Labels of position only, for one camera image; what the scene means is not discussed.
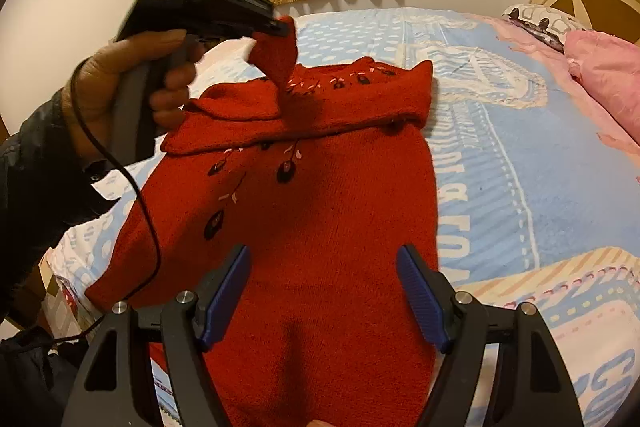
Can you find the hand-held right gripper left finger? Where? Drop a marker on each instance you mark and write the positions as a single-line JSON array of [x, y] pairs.
[[229, 294]]

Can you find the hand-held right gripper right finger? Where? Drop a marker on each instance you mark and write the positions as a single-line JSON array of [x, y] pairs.
[[420, 297]]

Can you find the white patterned pillow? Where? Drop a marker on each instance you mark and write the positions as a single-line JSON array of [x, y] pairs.
[[537, 19]]

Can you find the red knitted sweater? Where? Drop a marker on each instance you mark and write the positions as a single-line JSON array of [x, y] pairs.
[[310, 232]]

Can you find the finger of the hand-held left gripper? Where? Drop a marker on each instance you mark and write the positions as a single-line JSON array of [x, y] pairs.
[[272, 26]]

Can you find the person's left hand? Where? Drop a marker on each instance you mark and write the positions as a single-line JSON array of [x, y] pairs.
[[97, 77]]

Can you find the pink pillow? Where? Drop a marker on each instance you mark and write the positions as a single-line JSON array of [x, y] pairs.
[[607, 67]]

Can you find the pink bed sheet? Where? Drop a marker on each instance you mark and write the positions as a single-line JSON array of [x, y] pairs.
[[550, 72]]

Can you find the dark cloth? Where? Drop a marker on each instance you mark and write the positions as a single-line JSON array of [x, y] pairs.
[[30, 382]]

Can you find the cardboard box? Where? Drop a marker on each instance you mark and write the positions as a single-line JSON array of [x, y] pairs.
[[57, 302]]

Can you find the blue printed blanket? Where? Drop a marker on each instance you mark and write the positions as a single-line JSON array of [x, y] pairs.
[[500, 182]]

